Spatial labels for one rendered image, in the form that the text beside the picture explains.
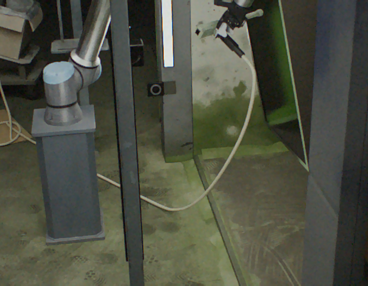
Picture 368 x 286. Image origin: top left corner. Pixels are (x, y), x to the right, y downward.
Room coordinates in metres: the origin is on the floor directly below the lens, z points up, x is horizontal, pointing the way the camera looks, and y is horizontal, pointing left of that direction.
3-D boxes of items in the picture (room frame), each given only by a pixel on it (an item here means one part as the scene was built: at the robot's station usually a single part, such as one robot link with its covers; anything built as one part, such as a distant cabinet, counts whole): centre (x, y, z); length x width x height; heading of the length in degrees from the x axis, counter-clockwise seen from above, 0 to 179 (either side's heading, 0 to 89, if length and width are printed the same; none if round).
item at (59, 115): (3.19, 0.59, 0.69); 0.19 x 0.19 x 0.10
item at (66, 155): (3.19, 0.59, 0.32); 0.31 x 0.31 x 0.64; 8
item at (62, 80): (3.20, 0.59, 0.83); 0.17 x 0.15 x 0.18; 153
